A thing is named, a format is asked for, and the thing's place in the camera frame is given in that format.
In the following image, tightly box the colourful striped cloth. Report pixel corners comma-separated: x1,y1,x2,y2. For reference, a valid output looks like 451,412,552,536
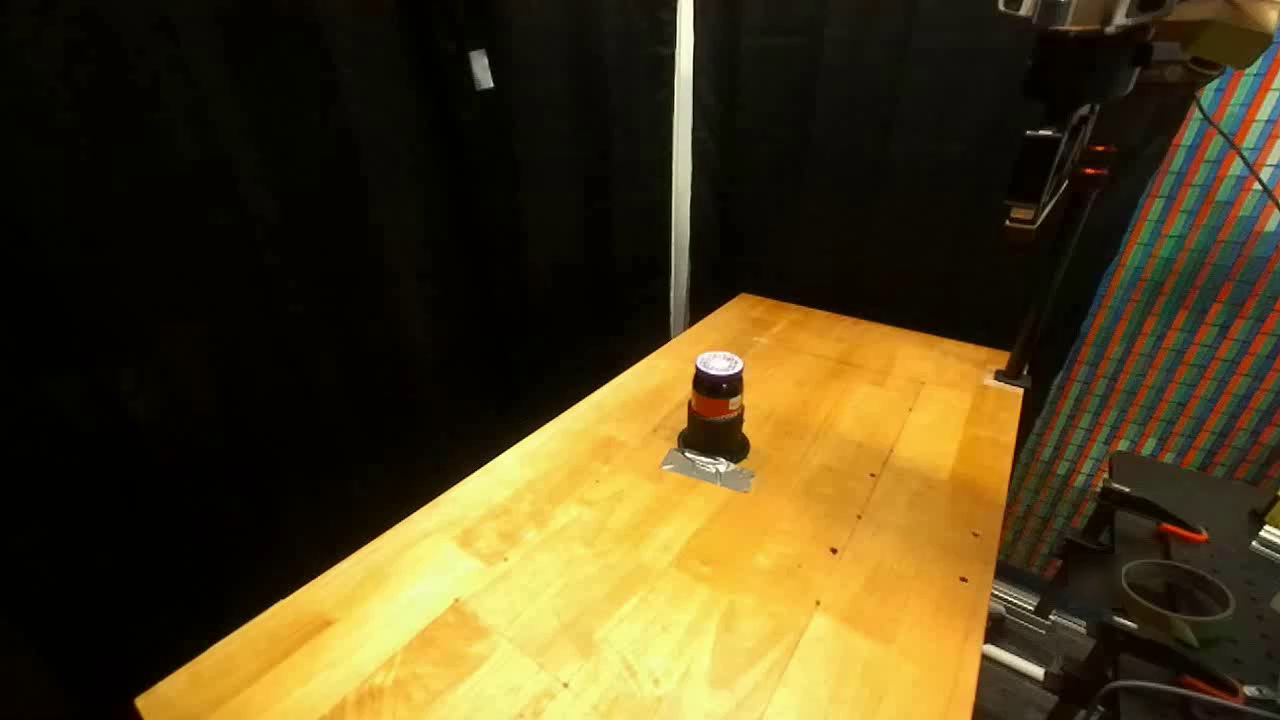
1001,38,1280,581

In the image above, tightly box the thin black cable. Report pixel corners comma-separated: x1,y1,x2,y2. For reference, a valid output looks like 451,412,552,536
1189,89,1280,211

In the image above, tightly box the small white tag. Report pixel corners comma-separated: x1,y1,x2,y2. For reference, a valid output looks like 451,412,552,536
462,44,500,95

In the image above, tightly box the dark jar with purple lid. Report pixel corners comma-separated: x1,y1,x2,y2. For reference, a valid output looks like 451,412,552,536
681,347,756,467

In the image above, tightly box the aluminium frame rail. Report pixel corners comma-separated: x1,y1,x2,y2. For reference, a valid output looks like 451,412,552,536
978,569,1112,688

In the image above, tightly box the orange handled black clamp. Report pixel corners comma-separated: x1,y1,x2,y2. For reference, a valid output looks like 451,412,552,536
1062,484,1216,617
1053,625,1253,720

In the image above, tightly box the grey tape patch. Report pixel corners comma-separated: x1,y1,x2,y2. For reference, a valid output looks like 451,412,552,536
660,443,761,495

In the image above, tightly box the black curtain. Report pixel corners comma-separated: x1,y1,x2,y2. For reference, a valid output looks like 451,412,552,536
0,0,1165,720

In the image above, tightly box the white vertical pole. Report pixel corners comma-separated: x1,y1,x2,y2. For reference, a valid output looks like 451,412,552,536
664,0,698,341

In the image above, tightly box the grey tape roll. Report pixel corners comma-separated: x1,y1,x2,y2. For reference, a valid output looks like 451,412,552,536
1112,555,1238,651

